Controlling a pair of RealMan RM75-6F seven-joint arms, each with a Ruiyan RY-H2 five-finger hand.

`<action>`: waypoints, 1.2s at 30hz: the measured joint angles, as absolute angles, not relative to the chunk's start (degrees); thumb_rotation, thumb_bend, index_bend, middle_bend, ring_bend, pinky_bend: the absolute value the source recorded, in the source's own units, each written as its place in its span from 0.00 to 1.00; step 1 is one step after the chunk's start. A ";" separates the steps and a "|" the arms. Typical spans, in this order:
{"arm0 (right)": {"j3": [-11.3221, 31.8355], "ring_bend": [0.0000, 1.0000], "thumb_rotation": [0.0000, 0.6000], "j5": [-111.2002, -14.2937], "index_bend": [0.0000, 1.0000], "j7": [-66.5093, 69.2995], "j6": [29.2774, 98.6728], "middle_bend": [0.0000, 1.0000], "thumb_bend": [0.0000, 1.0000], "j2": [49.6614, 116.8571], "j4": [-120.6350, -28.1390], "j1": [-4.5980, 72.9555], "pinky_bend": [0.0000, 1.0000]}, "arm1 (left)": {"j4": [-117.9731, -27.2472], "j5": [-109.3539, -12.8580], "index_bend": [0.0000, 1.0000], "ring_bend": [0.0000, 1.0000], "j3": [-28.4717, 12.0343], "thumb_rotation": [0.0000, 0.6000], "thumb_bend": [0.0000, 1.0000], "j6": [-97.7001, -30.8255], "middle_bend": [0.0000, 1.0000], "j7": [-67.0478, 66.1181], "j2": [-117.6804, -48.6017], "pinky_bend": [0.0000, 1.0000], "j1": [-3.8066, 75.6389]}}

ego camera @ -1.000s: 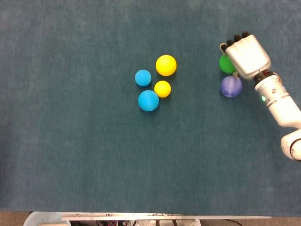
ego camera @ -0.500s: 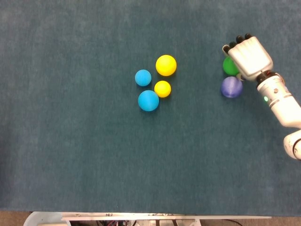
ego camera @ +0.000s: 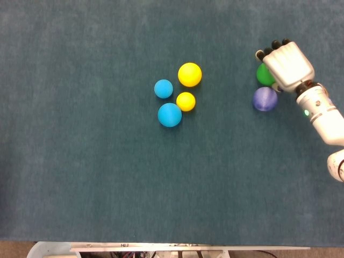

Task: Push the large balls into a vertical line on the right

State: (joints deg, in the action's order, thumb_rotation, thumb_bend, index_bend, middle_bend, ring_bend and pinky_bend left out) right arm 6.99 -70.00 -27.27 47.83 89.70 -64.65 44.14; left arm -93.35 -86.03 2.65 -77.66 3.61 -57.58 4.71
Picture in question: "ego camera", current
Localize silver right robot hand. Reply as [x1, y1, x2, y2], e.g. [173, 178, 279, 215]
[255, 38, 316, 94]

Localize green ball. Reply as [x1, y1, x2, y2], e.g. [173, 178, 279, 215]
[256, 63, 276, 83]

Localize violet ribbed ball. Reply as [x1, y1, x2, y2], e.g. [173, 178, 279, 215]
[252, 87, 278, 112]

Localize large yellow ball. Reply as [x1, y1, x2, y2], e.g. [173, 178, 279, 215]
[177, 62, 203, 88]

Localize small yellow ball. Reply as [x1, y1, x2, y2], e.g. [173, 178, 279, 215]
[176, 91, 196, 112]

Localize small cyan ball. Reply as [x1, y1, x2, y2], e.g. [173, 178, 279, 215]
[154, 79, 174, 99]

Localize large cyan ball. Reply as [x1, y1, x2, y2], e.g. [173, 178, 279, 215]
[157, 102, 183, 128]

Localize teal table cloth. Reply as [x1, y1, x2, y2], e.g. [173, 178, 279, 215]
[0, 0, 344, 247]

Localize red and black base wires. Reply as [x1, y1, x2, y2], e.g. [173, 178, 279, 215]
[110, 251, 154, 258]

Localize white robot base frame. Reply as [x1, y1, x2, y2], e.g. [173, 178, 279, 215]
[26, 241, 311, 258]

